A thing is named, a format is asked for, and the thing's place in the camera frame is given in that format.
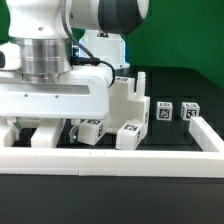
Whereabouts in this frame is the white chair seat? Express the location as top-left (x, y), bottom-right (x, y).
top-left (106, 72), bottom-right (150, 134)

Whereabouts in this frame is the white tagged nut cube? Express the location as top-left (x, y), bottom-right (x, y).
top-left (156, 101), bottom-right (173, 121)
top-left (181, 102), bottom-right (200, 121)

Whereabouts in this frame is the white U-shaped fence frame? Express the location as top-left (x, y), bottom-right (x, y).
top-left (0, 117), bottom-right (224, 178)

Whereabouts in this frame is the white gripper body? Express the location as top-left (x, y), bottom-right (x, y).
top-left (0, 43), bottom-right (114, 119)

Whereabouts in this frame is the white tagged nut cube right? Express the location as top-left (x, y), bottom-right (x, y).
top-left (181, 102), bottom-right (200, 121)

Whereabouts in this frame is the white chair back frame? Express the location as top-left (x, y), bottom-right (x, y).
top-left (0, 117), bottom-right (66, 148)

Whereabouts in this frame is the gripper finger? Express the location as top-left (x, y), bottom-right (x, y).
top-left (69, 125), bottom-right (80, 142)
top-left (7, 117), bottom-right (23, 136)

